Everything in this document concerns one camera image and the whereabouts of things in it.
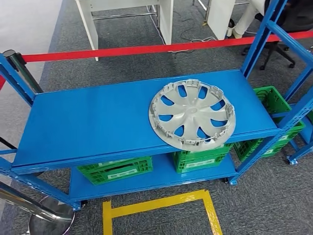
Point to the blue metal shelf rack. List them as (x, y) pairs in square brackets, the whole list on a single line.
[(97, 123), (302, 142)]

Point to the grey wheel hubcap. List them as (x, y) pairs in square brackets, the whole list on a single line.
[(191, 115)]

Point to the green plastic crate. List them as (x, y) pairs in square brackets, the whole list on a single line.
[(115, 170), (274, 150), (200, 159), (278, 107)]

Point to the yellow tape square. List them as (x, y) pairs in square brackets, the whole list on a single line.
[(161, 204)]

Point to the person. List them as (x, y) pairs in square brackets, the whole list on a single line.
[(247, 18)]

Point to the black office chair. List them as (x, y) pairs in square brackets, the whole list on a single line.
[(290, 26)]

